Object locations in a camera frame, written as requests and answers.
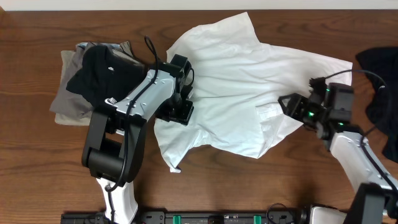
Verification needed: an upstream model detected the white t-shirt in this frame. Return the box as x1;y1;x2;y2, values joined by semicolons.
154;12;353;173

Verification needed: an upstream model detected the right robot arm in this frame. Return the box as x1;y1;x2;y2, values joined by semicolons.
278;78;397;223

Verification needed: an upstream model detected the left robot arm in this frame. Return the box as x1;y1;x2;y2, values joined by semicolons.
62;54;194;223

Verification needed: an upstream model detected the black Nike t-shirt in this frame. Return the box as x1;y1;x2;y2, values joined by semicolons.
66;45;146;108

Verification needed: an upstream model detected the black crumpled garment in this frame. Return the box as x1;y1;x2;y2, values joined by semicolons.
356;47;397;162

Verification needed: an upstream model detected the grey folded garment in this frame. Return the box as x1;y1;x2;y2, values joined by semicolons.
50;41;146;125

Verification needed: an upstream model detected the beige folded garment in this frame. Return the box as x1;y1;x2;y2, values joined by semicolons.
50;42;98;126

